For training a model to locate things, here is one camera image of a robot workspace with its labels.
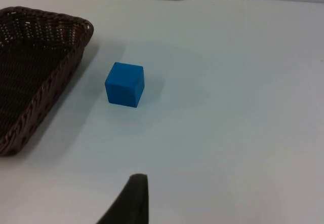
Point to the dark brown wicker basket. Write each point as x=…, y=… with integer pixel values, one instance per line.
x=30, y=82

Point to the large blue cube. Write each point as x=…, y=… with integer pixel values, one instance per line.
x=124, y=86

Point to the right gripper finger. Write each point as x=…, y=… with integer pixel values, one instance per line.
x=131, y=203

